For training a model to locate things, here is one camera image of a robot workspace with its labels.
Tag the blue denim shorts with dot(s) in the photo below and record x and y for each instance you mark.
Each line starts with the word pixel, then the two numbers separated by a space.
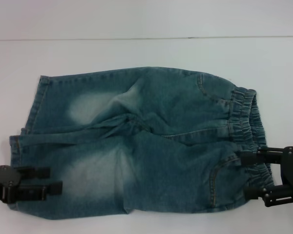
pixel 141 151

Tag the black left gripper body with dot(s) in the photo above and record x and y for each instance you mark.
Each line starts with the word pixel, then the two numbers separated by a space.
pixel 1 179

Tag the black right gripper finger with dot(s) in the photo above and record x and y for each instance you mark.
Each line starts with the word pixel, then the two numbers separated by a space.
pixel 268 198
pixel 258 156

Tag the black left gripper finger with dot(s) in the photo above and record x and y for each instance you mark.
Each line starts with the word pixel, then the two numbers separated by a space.
pixel 41 189
pixel 34 172

